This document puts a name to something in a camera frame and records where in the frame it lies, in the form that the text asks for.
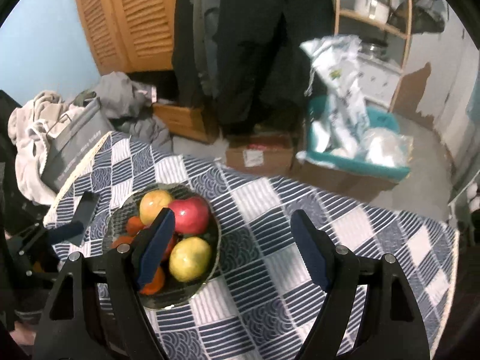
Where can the dark green hanging bag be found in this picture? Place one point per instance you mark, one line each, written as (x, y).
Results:
(427, 15)

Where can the grey jacket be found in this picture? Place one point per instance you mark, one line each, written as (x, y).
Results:
(206, 26)

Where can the grey clothes pile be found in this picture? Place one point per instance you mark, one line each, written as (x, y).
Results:
(120, 93)

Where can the clear plastic bags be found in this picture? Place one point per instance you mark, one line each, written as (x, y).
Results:
(382, 146)

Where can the white rice bag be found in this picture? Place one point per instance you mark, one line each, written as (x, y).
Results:
(345, 93)

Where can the wooden louvered wardrobe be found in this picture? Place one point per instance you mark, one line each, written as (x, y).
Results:
(123, 18)

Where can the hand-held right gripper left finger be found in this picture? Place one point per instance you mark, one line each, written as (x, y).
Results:
(155, 247)

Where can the wooden shelf rack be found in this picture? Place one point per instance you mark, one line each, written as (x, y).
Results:
(407, 26)

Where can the teal plastic basket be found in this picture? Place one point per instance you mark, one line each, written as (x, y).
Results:
(390, 120)

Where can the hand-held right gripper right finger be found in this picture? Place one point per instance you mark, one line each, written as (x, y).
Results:
(311, 251)

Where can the cardboard box with white label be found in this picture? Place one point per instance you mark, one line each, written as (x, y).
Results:
(270, 153)

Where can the white shoe rack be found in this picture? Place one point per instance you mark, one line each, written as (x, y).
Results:
(453, 210)

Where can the wooden drawer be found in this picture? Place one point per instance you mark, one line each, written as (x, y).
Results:
(180, 118)

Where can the large orange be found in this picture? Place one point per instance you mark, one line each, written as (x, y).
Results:
(122, 240)
(155, 283)

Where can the black hooded coat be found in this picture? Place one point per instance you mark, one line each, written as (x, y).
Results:
(255, 45)

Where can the blue white patterned tablecloth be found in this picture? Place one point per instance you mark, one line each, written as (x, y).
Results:
(262, 213)

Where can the red apple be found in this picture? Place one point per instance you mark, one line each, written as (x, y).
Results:
(170, 245)
(191, 215)

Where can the grey storage bag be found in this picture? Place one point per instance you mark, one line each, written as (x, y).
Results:
(75, 138)

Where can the beige clothes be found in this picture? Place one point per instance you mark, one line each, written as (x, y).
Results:
(26, 127)

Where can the steel pot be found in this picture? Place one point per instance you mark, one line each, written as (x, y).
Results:
(375, 50)

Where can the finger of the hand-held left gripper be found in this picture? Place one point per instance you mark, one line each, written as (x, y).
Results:
(69, 231)

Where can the small orange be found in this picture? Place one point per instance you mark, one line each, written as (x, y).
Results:
(134, 225)

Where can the white door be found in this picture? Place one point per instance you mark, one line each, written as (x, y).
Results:
(442, 82)

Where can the glass bowl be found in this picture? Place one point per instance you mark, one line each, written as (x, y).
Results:
(180, 296)

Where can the black remote control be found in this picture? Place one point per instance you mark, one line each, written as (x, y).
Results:
(88, 206)

